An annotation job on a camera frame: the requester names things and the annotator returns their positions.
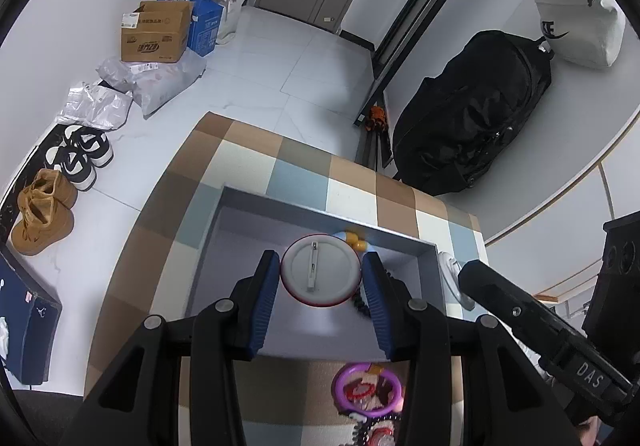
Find white tote bag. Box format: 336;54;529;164
521;0;627;71

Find blue bangle yellow beads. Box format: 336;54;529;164
332;229;372;255

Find brown suede boot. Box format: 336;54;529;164
17;168;79;213
10;198;75;256

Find white round case red rim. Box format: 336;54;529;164
280;234;362;309

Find dark grey cloth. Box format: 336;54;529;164
9;388;87;446

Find checkered tablecloth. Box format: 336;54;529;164
82;112;490;446

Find dark blue shoe box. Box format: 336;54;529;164
0;245;64;386

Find blue printed carton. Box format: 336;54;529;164
157;0;226;58

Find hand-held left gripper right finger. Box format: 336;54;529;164
362;251;583;446

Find grey cardboard box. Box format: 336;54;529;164
184;185;440;362

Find black metal stand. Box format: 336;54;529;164
352;0;490;173

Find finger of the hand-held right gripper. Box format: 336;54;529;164
457;260;591;369

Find small grey mailer bag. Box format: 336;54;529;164
96;56;151;94

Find orange black tool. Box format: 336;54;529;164
364;106;389;132

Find red beaded bracelet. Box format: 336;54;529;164
347;383;377;403

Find black white sneaker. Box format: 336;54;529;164
62;124;114;169
45;146;97;192

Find large grey mailer bag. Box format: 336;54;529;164
131;52;207;119

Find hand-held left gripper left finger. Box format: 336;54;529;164
65;250;281;446

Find brown cardboard carton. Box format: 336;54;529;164
120;0;194;64

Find white plastic item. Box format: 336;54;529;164
438;251;477;311

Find black backpack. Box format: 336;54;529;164
392;30;557;197

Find silver foil bag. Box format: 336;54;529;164
57;80;134;131

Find red white bracelet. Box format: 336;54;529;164
369;423;402;446

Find purple bangle yellow bead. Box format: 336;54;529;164
333;362;404;418

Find cream folded cloth on bag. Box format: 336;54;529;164
215;0;248;45

